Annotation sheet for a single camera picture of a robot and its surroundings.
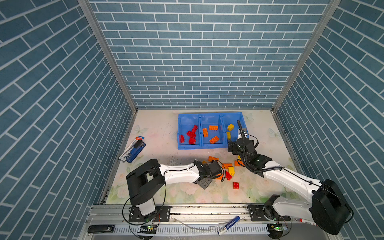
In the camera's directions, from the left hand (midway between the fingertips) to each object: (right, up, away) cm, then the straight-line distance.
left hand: (206, 182), depth 84 cm
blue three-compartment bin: (+3, +28, +23) cm, 36 cm away
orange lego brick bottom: (0, +27, +20) cm, 34 cm away
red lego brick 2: (-16, +23, +16) cm, 32 cm away
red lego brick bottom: (-11, +26, +20) cm, 35 cm away
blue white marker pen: (+10, -15, -15) cm, 23 cm away
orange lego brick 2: (+6, +22, +18) cm, 29 cm away
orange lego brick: (+5, +30, +21) cm, 38 cm away
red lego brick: (-9, +22, +16) cm, 29 cm away
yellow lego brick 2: (+15, +6, +3) cm, 16 cm away
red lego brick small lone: (+17, -1, -2) cm, 17 cm away
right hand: (+19, +23, +1) cm, 30 cm away
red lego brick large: (-7, +30, +22) cm, 38 cm away
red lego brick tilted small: (+13, +3, +2) cm, 13 cm away
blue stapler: (-46, +17, +10) cm, 50 cm away
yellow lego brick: (+15, +25, +11) cm, 31 cm away
